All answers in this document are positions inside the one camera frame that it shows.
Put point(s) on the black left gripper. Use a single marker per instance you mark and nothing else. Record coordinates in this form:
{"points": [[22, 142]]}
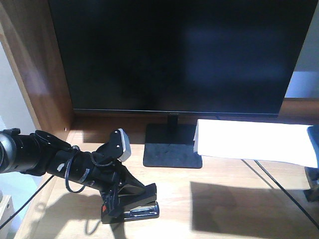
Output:
{"points": [[101, 170]]}

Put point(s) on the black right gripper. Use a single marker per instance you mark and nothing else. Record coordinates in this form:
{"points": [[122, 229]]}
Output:
{"points": [[312, 174]]}

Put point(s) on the black stapler with orange tab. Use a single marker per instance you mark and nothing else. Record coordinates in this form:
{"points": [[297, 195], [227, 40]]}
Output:
{"points": [[137, 207]]}

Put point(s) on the white paper sheets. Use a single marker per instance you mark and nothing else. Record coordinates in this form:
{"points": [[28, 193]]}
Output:
{"points": [[288, 143]]}

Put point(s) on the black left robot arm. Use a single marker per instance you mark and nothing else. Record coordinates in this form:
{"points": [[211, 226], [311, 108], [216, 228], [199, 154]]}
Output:
{"points": [[40, 152]]}

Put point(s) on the wooden desk side panel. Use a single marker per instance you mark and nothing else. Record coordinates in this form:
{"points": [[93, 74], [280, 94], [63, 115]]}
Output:
{"points": [[28, 37]]}

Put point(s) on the black computer monitor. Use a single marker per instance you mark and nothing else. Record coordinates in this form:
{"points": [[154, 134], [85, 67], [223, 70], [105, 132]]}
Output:
{"points": [[225, 58]]}

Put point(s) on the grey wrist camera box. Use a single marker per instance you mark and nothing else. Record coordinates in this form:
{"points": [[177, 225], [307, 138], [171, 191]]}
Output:
{"points": [[125, 145]]}

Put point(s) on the wooden chair frame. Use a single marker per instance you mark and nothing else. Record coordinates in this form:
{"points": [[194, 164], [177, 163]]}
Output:
{"points": [[6, 208]]}

